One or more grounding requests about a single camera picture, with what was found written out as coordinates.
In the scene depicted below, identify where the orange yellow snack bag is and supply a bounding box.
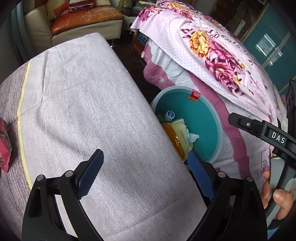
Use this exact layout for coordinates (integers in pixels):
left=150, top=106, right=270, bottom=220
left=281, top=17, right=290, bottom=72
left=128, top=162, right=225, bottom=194
left=162, top=118, right=193, bottom=161

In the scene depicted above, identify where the teal plastic trash bin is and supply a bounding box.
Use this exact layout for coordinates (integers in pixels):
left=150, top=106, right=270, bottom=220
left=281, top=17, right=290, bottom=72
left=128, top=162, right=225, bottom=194
left=151, top=86, right=224, bottom=164

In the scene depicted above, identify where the person's right hand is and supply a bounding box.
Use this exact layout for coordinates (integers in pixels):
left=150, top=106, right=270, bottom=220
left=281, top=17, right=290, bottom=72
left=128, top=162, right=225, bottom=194
left=260, top=170, right=295, bottom=220

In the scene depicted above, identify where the pink snack wrapper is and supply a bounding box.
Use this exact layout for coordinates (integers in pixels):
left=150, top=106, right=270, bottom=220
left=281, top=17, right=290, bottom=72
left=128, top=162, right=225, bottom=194
left=0, top=118, right=12, bottom=173

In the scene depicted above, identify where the white tissue in bin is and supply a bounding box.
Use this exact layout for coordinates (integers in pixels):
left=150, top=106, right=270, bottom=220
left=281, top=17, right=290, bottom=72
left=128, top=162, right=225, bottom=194
left=186, top=132, right=199, bottom=144

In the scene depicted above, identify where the plastic bottle blue cap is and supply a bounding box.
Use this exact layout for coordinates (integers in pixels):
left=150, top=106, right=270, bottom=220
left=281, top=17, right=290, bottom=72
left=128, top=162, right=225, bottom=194
left=165, top=110, right=175, bottom=123

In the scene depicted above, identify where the pink floral quilt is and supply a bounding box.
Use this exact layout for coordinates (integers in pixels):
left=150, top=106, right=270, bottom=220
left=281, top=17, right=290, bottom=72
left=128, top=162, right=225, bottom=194
left=131, top=1, right=287, bottom=187

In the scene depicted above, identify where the beige sofa orange cushion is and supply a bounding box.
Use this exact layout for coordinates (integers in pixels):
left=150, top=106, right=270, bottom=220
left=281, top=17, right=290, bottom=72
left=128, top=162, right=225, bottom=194
left=22, top=1, right=124, bottom=54

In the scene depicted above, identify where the cream printed pillow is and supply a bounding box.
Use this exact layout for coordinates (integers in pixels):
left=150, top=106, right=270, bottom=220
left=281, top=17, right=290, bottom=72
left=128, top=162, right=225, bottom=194
left=46, top=0, right=69, bottom=20

